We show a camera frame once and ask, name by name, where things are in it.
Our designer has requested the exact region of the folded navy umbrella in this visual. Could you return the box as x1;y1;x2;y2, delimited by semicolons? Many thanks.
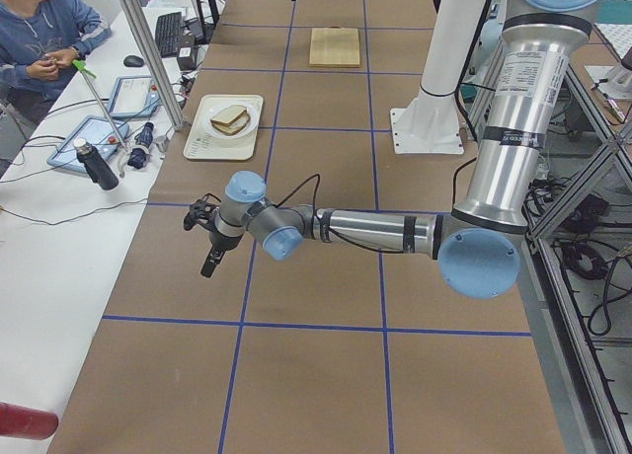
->
127;121;154;170

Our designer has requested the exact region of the white round plate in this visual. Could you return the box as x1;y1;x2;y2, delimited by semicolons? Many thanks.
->
201;104;259;140

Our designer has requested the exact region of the person's hand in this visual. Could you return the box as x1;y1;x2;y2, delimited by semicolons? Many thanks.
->
42;47;80;69

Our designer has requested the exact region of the black box on desk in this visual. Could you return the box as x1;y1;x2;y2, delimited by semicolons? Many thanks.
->
176;33;198;71

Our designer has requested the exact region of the cream bear serving tray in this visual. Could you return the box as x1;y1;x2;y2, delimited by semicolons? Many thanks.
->
183;94;264;161

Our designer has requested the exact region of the black water bottle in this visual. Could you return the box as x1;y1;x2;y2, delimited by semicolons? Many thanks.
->
72;137;119;190

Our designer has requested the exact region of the wooden cutting board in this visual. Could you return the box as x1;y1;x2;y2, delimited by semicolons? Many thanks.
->
309;27;360;68

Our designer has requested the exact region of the black keyboard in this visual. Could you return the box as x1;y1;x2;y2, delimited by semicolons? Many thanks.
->
154;12;183;57

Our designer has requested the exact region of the red cylinder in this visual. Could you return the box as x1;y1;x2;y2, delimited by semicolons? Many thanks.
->
1;403;59;440

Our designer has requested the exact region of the aluminium frame post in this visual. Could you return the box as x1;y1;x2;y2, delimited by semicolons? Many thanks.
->
119;0;185;131

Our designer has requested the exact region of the black computer mouse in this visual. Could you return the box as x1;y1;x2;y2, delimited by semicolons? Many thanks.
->
122;54;144;68

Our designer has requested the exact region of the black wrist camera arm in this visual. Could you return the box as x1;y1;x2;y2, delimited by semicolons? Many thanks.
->
183;192;221;231

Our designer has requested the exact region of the person in blue hoodie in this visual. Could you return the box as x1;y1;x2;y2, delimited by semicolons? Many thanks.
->
1;0;111;124

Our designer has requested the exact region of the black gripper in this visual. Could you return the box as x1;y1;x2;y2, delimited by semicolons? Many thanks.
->
200;229;242;277

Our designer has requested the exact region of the green-handled reacher grabber stick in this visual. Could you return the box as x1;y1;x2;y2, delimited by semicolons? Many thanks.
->
72;59;130;152

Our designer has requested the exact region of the blue teach pendant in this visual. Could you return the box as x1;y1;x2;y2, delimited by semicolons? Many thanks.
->
46;115;129;190
108;76;161;119

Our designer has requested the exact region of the far blue teach pendant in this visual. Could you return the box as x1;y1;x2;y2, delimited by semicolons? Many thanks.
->
108;76;161;119

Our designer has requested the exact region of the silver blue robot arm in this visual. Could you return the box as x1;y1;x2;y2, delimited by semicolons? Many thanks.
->
201;0;600;299

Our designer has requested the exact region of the near blue teach pendant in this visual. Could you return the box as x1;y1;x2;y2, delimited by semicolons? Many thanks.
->
46;115;129;190

